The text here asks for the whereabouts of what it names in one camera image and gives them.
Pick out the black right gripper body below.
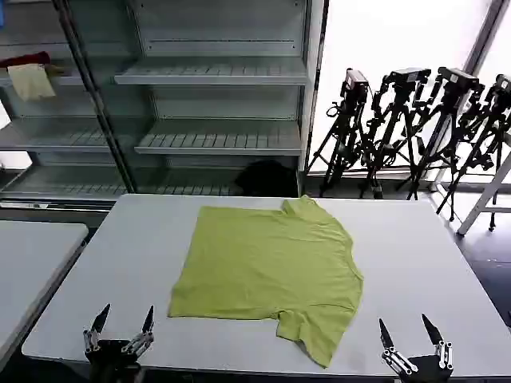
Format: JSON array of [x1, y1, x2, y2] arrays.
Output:
[[394, 353, 454, 383]]

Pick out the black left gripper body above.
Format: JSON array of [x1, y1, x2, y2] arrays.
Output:
[[86, 338, 144, 383]]

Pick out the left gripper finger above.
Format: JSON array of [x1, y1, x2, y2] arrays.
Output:
[[82, 302, 112, 354], [121, 305, 156, 354]]

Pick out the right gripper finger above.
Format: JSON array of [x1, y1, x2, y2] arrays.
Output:
[[421, 313, 454, 370], [378, 317, 418, 377]]

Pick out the green t-shirt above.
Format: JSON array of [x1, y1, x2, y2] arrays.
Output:
[[166, 195, 365, 370]]

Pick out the white side table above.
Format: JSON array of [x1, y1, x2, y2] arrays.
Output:
[[0, 220, 89, 362]]

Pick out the glass door shelf cabinet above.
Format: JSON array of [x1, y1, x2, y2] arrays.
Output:
[[0, 0, 137, 209]]

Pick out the black bundle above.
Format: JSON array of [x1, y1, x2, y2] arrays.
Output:
[[234, 159, 299, 197]]

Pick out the grey metal shelf unit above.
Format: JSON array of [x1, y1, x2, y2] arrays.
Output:
[[114, 0, 329, 199]]

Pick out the beige cloth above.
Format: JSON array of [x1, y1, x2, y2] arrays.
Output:
[[6, 63, 57, 101]]

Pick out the red cloth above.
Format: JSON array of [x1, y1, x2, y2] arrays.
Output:
[[0, 51, 52, 69]]

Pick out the white metal frame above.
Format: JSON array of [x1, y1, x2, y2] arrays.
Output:
[[457, 133, 511, 237]]

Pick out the black tripod with camera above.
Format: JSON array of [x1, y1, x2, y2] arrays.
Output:
[[358, 67, 434, 200], [318, 67, 385, 199], [436, 73, 511, 232], [406, 65, 486, 201]]

